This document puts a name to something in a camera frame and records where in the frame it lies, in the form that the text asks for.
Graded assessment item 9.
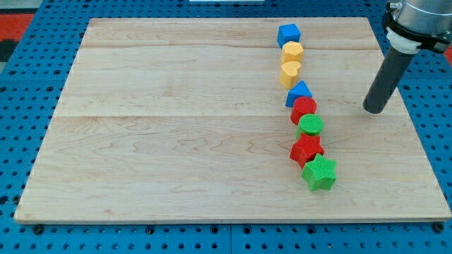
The green star block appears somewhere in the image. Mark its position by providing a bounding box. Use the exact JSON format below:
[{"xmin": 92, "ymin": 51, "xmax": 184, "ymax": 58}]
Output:
[{"xmin": 301, "ymin": 154, "xmax": 337, "ymax": 192}]

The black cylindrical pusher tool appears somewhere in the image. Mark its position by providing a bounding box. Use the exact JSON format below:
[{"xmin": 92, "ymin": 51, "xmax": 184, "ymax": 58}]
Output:
[{"xmin": 362, "ymin": 27, "xmax": 421, "ymax": 114}]

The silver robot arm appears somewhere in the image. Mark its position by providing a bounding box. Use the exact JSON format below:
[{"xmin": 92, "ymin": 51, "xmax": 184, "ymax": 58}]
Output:
[{"xmin": 383, "ymin": 0, "xmax": 451, "ymax": 54}]

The blue triangle block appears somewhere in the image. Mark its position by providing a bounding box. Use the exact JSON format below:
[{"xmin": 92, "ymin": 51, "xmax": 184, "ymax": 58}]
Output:
[{"xmin": 285, "ymin": 80, "xmax": 312, "ymax": 107}]

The blue cube block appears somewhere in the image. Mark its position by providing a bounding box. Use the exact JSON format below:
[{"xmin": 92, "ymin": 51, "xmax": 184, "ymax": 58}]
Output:
[{"xmin": 277, "ymin": 23, "xmax": 301, "ymax": 48}]

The yellow heart block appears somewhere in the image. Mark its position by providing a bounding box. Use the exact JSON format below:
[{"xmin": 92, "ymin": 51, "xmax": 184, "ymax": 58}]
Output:
[{"xmin": 280, "ymin": 61, "xmax": 301, "ymax": 90}]

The red star block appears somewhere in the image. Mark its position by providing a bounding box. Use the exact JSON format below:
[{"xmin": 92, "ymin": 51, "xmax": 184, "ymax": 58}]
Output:
[{"xmin": 290, "ymin": 133, "xmax": 325, "ymax": 168}]

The red cylinder block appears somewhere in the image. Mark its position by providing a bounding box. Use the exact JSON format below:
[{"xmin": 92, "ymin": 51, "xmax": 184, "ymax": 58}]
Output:
[{"xmin": 290, "ymin": 96, "xmax": 317, "ymax": 125}]

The green cylinder block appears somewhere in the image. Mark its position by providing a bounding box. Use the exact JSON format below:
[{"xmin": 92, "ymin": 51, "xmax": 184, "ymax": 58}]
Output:
[{"xmin": 296, "ymin": 114, "xmax": 324, "ymax": 138}]

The wooden board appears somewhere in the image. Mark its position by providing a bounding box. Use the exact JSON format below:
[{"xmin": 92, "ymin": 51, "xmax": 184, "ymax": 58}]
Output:
[{"xmin": 14, "ymin": 18, "xmax": 451, "ymax": 224}]

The yellow hexagon block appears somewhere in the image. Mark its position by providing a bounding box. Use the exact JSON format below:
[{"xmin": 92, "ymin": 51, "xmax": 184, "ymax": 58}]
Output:
[{"xmin": 280, "ymin": 41, "xmax": 304, "ymax": 64}]

